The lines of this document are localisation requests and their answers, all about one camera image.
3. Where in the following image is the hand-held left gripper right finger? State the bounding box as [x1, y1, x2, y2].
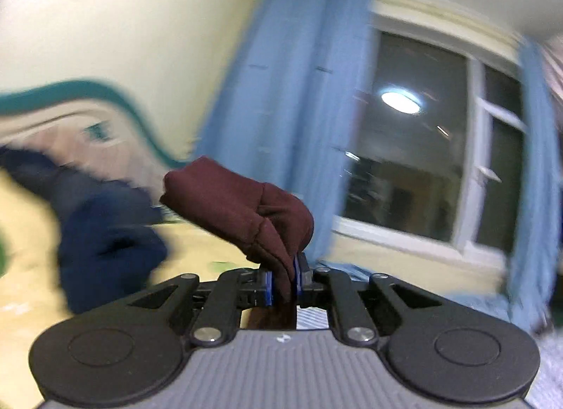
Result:
[292, 253, 443, 346]

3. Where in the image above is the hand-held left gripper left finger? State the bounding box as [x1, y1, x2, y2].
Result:
[125, 268, 276, 346]

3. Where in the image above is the maroon cloth garment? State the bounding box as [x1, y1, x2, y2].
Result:
[159, 155, 315, 331]

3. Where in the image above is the blue white checked bed sheet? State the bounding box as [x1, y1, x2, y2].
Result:
[297, 306, 563, 409]

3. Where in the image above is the navy blue garment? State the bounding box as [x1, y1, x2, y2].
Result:
[0, 145, 170, 315]

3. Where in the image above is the white framed window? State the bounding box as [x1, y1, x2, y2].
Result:
[332, 9, 533, 271]

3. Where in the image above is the teal edged headboard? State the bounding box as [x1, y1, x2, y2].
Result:
[0, 78, 196, 216]

